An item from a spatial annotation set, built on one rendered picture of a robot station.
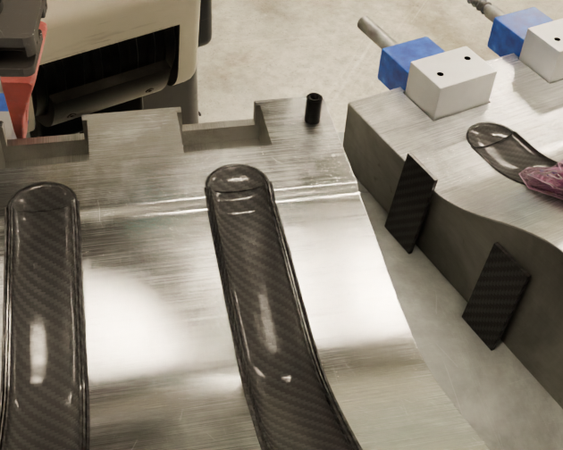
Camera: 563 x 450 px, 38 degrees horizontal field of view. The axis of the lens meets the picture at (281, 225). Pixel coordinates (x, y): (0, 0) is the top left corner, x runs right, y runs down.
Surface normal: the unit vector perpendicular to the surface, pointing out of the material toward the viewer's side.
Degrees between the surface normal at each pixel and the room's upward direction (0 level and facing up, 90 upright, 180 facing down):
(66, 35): 98
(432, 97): 90
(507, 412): 0
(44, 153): 90
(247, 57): 0
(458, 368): 0
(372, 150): 90
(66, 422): 20
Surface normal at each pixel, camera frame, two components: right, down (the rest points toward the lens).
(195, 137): 0.20, 0.70
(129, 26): 0.54, 0.70
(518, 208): -0.18, -0.93
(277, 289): -0.14, -0.64
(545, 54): -0.87, 0.31
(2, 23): 0.07, -0.72
